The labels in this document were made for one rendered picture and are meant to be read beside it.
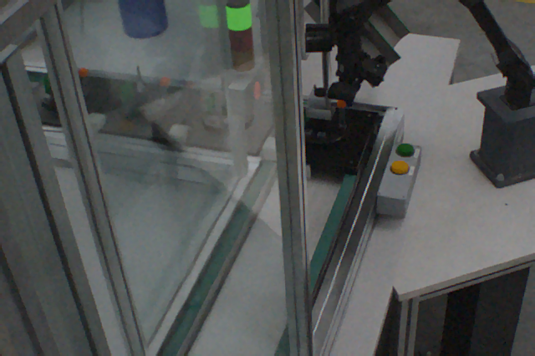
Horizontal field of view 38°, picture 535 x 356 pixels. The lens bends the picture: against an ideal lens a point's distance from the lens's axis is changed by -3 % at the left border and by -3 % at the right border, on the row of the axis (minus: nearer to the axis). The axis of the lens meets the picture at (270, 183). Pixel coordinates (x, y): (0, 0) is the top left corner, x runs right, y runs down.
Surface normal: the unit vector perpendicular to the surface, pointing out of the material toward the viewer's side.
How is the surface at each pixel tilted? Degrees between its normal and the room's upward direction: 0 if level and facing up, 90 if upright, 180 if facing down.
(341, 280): 0
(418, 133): 0
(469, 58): 0
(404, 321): 90
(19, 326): 90
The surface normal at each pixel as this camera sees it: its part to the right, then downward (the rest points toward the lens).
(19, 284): 0.95, 0.15
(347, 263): -0.06, -0.77
